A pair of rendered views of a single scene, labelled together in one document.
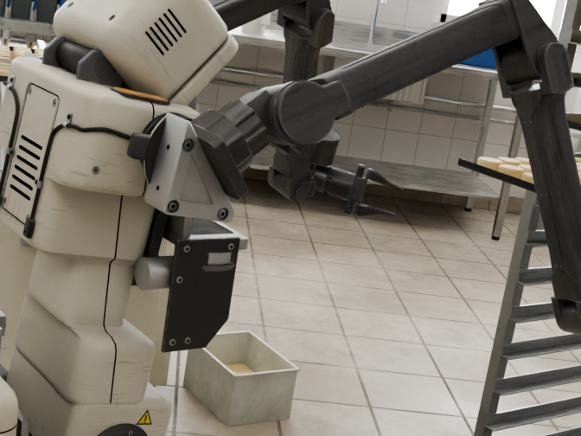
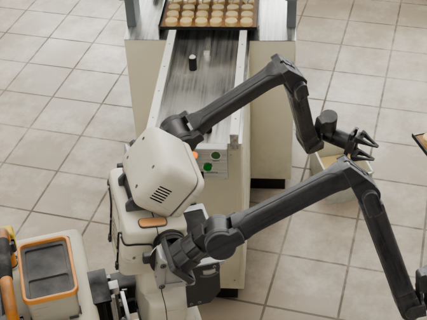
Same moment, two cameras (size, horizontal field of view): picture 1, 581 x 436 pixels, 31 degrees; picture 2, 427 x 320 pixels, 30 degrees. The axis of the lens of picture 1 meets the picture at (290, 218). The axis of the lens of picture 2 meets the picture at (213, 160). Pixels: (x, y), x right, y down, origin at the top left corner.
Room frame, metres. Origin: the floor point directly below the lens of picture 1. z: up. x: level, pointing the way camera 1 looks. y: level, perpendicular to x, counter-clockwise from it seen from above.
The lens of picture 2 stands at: (-0.03, -0.56, 2.55)
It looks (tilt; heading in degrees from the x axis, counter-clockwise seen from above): 39 degrees down; 24
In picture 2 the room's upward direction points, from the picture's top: 3 degrees counter-clockwise
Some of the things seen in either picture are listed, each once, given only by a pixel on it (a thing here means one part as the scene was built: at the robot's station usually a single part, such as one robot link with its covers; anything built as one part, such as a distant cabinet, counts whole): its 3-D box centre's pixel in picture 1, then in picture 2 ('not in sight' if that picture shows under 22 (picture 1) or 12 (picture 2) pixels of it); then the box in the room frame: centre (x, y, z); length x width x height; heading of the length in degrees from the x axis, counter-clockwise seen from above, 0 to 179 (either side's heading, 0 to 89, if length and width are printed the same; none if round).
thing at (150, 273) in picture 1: (152, 246); (187, 247); (1.43, 0.19, 0.88); 0.28 x 0.16 x 0.22; 38
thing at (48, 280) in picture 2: not in sight; (49, 280); (1.18, 0.51, 0.87); 0.23 x 0.15 x 0.11; 38
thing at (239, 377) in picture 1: (239, 376); (339, 169); (2.86, 0.08, 0.08); 0.30 x 0.22 x 0.16; 34
